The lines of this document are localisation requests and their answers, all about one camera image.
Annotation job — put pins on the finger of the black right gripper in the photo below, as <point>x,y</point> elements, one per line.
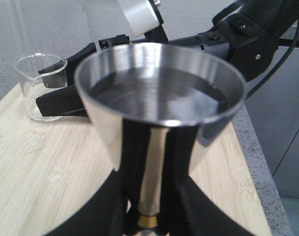
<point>62,102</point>
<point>72,62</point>

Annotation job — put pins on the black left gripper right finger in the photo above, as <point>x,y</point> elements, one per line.
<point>197,215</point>

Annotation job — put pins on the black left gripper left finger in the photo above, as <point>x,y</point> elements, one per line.
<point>103,214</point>

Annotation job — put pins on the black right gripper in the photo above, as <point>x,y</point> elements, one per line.
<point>211,42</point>

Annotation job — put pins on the small glass beaker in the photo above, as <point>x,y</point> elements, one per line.
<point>34,85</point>

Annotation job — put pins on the steel jigger with gold band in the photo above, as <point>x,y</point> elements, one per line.
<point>157,108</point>

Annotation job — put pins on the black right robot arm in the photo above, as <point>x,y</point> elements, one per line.
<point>246,33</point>

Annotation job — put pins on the bamboo cutting board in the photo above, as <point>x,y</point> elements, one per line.
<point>48,170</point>

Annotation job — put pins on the grey kitchen cabinet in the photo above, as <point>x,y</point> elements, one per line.
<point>274,112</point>

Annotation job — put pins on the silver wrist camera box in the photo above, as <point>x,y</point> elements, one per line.
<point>140,15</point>

